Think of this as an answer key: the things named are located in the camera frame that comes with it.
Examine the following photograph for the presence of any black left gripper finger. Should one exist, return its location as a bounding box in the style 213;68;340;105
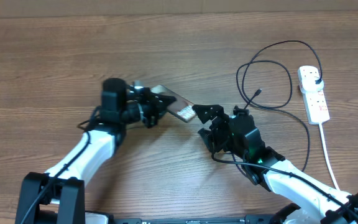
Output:
141;88;177;110
142;111;166;128

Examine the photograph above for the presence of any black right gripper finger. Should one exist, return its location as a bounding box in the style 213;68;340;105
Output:
198;128;214;152
192;105;224;124

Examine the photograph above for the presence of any Galaxy smartphone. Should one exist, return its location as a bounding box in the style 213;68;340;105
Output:
151;85;196;123

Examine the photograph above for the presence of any black USB charging cable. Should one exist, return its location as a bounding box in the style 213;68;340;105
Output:
235;40;324;172

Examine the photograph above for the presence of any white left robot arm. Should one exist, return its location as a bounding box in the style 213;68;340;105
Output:
15;78;176;223

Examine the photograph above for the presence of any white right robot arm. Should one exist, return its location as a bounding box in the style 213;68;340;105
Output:
193;105;358;223

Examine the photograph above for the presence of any white charger adapter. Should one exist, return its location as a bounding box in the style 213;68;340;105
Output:
299;77;324;93

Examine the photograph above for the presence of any white power strip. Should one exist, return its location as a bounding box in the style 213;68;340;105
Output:
298;65;330;124

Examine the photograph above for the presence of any white power strip cord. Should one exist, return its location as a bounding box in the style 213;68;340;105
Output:
318;122;341;191

